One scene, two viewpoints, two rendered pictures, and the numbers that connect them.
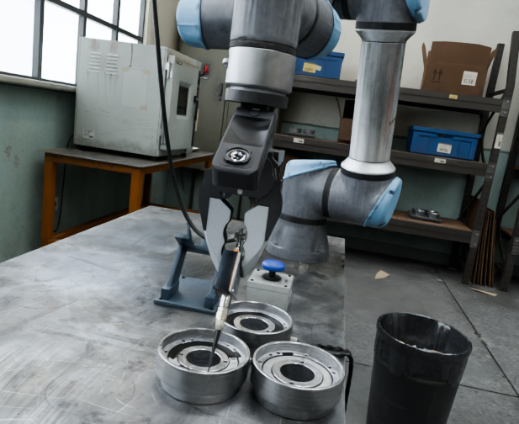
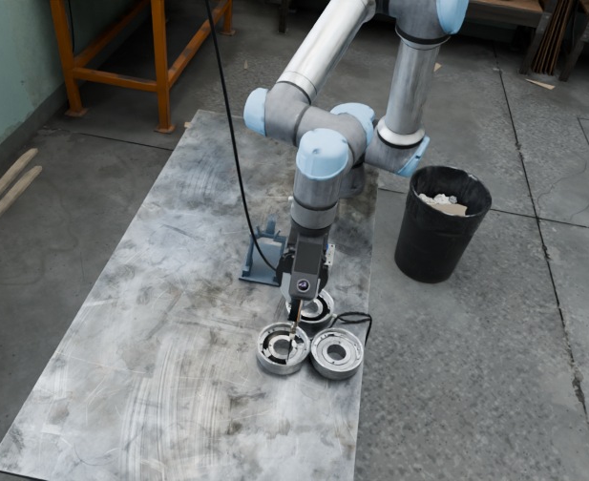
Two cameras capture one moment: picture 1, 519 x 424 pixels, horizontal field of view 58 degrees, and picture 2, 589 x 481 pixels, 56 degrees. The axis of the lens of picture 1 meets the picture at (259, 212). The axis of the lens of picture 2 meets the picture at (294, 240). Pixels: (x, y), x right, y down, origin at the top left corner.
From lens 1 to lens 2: 0.66 m
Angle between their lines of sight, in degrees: 32
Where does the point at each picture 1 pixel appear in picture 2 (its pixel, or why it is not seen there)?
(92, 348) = (214, 335)
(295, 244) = not seen: hidden behind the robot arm
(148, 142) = not seen: outside the picture
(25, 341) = (174, 333)
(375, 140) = (407, 119)
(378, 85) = (412, 80)
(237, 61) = (300, 213)
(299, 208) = not seen: hidden behind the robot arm
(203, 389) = (285, 370)
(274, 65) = (324, 218)
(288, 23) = (333, 194)
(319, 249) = (356, 184)
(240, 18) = (301, 191)
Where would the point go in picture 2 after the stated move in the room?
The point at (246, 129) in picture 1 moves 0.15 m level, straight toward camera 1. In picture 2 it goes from (306, 256) to (312, 328)
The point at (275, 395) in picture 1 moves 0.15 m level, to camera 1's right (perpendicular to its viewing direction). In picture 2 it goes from (325, 371) to (400, 377)
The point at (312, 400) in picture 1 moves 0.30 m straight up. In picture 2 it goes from (344, 374) to (376, 267)
